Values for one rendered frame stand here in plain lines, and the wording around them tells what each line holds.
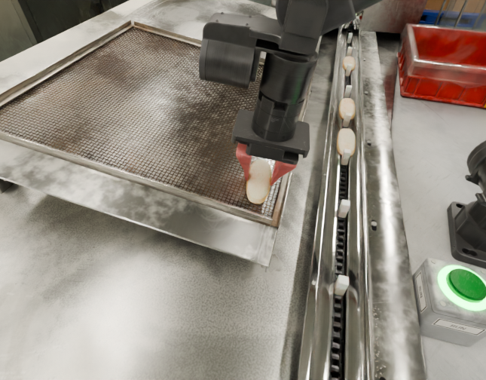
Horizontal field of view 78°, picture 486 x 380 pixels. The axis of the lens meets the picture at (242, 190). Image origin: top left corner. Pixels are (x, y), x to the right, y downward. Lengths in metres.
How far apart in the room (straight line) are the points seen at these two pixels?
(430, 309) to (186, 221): 0.31
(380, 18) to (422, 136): 0.61
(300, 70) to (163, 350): 0.37
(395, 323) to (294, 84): 0.30
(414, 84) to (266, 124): 0.64
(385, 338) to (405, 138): 0.50
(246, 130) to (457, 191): 0.45
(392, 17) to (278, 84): 1.00
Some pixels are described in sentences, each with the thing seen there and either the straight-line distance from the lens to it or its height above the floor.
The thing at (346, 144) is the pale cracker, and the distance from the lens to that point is 0.65.
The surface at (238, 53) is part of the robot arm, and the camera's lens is 0.35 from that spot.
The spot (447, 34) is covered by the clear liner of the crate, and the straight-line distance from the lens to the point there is 1.24.
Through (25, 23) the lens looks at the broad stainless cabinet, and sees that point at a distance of 2.19.
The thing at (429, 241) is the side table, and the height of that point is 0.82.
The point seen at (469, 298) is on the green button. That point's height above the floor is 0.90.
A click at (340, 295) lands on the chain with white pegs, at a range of 0.44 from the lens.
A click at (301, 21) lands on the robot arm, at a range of 0.31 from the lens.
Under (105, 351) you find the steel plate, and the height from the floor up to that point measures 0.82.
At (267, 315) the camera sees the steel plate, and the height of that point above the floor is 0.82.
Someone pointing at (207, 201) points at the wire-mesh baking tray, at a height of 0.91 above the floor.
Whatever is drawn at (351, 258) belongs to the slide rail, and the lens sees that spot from 0.47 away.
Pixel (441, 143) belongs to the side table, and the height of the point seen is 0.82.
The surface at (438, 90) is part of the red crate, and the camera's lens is 0.97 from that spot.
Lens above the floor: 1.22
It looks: 45 degrees down
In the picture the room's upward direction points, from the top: straight up
